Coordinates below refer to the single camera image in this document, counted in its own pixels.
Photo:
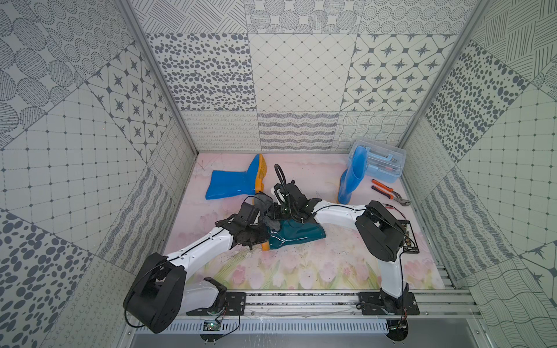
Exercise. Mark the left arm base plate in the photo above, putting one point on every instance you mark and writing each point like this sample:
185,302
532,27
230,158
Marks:
231,304

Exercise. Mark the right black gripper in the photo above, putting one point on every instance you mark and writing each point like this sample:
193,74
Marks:
274,209

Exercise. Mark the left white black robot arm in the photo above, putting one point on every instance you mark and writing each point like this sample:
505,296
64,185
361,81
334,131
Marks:
159,292

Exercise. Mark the aluminium mounting rail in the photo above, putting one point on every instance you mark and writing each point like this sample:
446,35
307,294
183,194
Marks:
330,304

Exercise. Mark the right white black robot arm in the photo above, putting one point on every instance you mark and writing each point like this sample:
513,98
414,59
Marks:
383,236

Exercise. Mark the grey microfibre cloth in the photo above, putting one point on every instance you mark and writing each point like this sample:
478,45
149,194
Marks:
267,209

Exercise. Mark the blue rubber boot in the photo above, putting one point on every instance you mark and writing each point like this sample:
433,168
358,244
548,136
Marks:
353,175
225,184

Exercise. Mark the green rubber boot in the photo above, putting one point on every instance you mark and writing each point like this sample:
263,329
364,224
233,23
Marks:
293,233

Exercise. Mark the light blue plastic toolbox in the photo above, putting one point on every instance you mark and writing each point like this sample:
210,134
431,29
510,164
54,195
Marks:
384,162

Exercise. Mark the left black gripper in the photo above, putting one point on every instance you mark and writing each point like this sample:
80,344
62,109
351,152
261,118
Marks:
260,230

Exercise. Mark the white ventilation grille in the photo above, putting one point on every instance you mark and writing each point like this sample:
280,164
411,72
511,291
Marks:
279,326

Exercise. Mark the orange handled pliers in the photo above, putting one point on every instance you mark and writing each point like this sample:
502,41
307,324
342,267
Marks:
390,193

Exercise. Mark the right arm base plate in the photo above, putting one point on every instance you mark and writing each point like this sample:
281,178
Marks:
378,303

